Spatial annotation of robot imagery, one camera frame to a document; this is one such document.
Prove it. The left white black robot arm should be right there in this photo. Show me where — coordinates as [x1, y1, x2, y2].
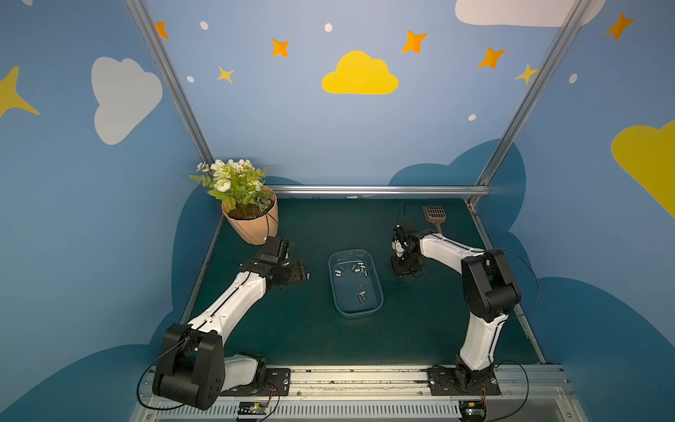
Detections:
[152, 237, 309, 411]

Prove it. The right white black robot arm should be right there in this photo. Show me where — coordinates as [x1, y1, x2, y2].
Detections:
[391, 224, 522, 390]

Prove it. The translucent blue storage box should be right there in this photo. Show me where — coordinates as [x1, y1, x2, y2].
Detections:
[329, 249, 384, 319]

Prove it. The brown slotted scoop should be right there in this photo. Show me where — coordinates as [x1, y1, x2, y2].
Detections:
[423, 206, 446, 234]

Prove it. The terracotta flower pot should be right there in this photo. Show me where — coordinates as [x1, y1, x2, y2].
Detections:
[221, 186, 279, 245]

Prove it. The artificial white flower plant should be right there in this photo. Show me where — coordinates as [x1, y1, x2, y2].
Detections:
[188, 159, 275, 220]

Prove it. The left small circuit board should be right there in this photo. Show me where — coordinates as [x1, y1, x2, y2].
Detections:
[237, 402, 269, 417]

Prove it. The small circuit board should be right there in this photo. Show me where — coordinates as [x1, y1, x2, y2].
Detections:
[237, 402, 269, 417]
[459, 401, 486, 422]

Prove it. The right small circuit board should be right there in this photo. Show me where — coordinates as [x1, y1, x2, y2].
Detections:
[459, 401, 486, 422]

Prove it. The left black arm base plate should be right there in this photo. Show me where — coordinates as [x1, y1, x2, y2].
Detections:
[220, 367, 292, 397]

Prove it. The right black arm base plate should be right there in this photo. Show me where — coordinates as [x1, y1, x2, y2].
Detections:
[427, 365, 501, 397]

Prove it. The aluminium front rail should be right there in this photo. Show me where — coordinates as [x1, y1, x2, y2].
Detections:
[131, 363, 587, 421]

